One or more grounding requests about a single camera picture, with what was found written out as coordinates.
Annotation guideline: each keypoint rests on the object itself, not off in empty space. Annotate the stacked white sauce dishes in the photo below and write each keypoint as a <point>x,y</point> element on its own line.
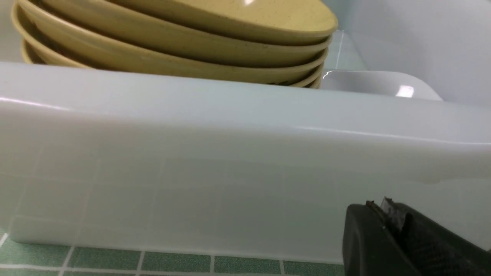
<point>387,83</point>

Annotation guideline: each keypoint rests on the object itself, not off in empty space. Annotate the large white plastic bin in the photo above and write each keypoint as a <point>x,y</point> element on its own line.
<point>174,164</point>

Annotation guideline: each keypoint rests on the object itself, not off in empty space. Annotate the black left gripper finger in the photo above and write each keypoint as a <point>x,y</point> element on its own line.
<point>393,239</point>

